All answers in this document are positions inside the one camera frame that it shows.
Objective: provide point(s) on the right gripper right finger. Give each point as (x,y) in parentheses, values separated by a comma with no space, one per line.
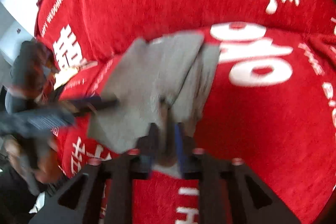
(229,191)

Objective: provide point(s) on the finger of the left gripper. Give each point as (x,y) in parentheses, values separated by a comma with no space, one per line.
(106,104)
(81,103)

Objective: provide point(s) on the person's left hand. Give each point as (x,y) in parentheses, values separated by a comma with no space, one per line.
(34,157)

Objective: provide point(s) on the grey small garment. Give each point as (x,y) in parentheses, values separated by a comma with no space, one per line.
(165,81)

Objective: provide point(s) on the red printed bed cover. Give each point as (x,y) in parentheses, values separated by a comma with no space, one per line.
(272,104)

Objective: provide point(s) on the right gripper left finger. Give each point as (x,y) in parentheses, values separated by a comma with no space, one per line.
(79,200)

